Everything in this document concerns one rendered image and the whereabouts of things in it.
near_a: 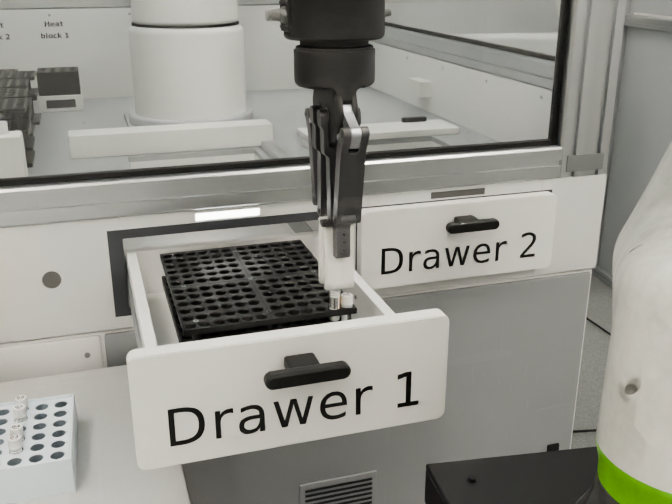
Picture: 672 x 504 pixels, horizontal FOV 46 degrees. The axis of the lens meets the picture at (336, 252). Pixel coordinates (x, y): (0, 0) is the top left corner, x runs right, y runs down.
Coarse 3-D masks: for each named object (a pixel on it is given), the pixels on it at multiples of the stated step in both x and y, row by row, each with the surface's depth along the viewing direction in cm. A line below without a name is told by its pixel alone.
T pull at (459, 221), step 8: (456, 216) 107; (464, 216) 107; (472, 216) 107; (448, 224) 104; (456, 224) 103; (464, 224) 104; (472, 224) 104; (480, 224) 104; (488, 224) 105; (496, 224) 105; (456, 232) 104; (464, 232) 104
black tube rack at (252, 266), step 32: (160, 256) 95; (192, 256) 95; (224, 256) 95; (256, 256) 96; (288, 256) 95; (192, 288) 86; (224, 288) 86; (256, 288) 86; (288, 288) 86; (320, 288) 87; (192, 320) 79; (320, 320) 85
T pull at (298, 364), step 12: (288, 360) 68; (300, 360) 68; (312, 360) 68; (276, 372) 66; (288, 372) 66; (300, 372) 66; (312, 372) 67; (324, 372) 67; (336, 372) 67; (348, 372) 68; (276, 384) 66; (288, 384) 66; (300, 384) 67
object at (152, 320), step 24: (240, 240) 103; (264, 240) 103; (288, 240) 104; (312, 240) 105; (144, 264) 100; (144, 288) 101; (360, 288) 88; (144, 312) 82; (168, 312) 96; (360, 312) 89; (384, 312) 82; (144, 336) 77; (168, 336) 90
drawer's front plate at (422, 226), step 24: (384, 216) 104; (408, 216) 105; (432, 216) 106; (480, 216) 108; (504, 216) 109; (528, 216) 110; (552, 216) 112; (360, 240) 104; (384, 240) 105; (408, 240) 106; (432, 240) 107; (456, 240) 108; (480, 240) 109; (504, 240) 111; (528, 240) 112; (552, 240) 113; (360, 264) 105; (408, 264) 107; (432, 264) 108; (456, 264) 110; (480, 264) 111; (504, 264) 112; (528, 264) 113
